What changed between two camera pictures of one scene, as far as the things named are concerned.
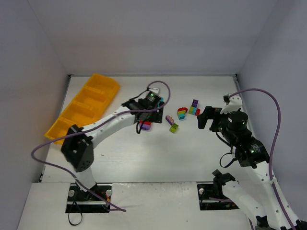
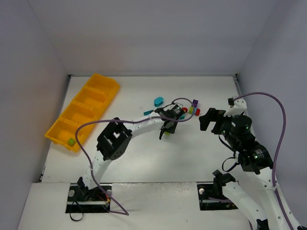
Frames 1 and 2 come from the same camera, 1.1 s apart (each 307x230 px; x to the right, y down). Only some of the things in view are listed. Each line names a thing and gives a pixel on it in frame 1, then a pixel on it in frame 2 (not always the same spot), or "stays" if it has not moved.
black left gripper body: x=154 y=116 → x=166 y=119
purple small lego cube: x=194 y=102 stays
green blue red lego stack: x=194 y=110 stays
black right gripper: x=211 y=119 stays
